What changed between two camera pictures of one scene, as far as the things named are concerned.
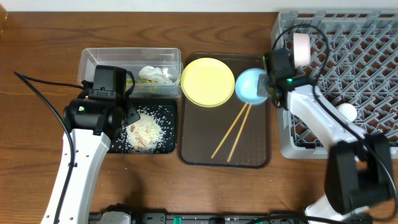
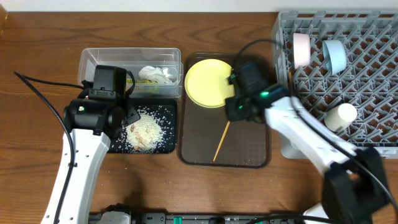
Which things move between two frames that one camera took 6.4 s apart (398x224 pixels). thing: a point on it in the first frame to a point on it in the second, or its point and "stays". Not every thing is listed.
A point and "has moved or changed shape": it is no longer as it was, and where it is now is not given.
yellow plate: x=208 y=82 stays
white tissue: x=160 y=74 stays
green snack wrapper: x=145 y=81 stays
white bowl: x=301 y=50 stays
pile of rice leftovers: x=145 y=134 stays
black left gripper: x=132 y=115 stays
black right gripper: x=265 y=81 to x=231 y=104
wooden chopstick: x=223 y=140 has moved or changed shape
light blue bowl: x=246 y=86 has moved or changed shape
